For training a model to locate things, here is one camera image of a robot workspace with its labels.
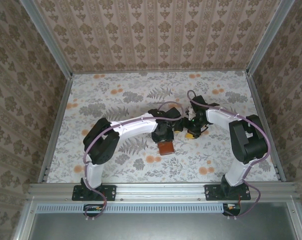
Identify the aluminium frame post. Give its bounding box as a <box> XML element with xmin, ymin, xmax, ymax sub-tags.
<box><xmin>19</xmin><ymin>0</ymin><xmax>74</xmax><ymax>78</ymax></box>
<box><xmin>245</xmin><ymin>0</ymin><xmax>296</xmax><ymax>76</ymax></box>

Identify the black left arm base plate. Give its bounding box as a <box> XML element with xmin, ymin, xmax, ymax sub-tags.
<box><xmin>72</xmin><ymin>184</ymin><xmax>116</xmax><ymax>202</ymax></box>

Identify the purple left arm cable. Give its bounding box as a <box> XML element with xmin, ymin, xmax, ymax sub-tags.
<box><xmin>82</xmin><ymin>101</ymin><xmax>185</xmax><ymax>222</ymax></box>

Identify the brown leather card holder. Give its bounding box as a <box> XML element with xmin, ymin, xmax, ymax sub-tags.
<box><xmin>157</xmin><ymin>140</ymin><xmax>176</xmax><ymax>156</ymax></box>

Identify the small black connector board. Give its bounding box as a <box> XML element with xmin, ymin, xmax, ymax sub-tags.
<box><xmin>83</xmin><ymin>203</ymin><xmax>104</xmax><ymax>217</ymax></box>
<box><xmin>222</xmin><ymin>202</ymin><xmax>241</xmax><ymax>217</ymax></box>

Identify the grey metal sheet panel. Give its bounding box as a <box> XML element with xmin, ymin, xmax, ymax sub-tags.
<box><xmin>28</xmin><ymin>212</ymin><xmax>295</xmax><ymax>240</ymax></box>

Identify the aluminium frame crossbar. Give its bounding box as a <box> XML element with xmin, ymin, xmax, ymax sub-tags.
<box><xmin>28</xmin><ymin>182</ymin><xmax>298</xmax><ymax>203</ymax></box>

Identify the aluminium table side rail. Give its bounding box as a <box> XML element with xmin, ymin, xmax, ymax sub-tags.
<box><xmin>38</xmin><ymin>74</ymin><xmax>74</xmax><ymax>183</ymax></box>
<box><xmin>245</xmin><ymin>74</ymin><xmax>286</xmax><ymax>182</ymax></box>

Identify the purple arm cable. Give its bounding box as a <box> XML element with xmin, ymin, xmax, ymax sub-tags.
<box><xmin>82</xmin><ymin>101</ymin><xmax>185</xmax><ymax>222</ymax></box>
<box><xmin>187</xmin><ymin>89</ymin><xmax>270</xmax><ymax>221</ymax></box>

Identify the grey slotted cable duct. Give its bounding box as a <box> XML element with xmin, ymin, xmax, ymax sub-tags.
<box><xmin>37</xmin><ymin>202</ymin><xmax>241</xmax><ymax>214</ymax></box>

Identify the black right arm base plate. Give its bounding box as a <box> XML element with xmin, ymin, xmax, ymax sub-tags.
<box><xmin>205</xmin><ymin>184</ymin><xmax>251</xmax><ymax>202</ymax></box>

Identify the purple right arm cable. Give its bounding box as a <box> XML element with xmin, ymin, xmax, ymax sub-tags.
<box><xmin>187</xmin><ymin>89</ymin><xmax>270</xmax><ymax>221</ymax></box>

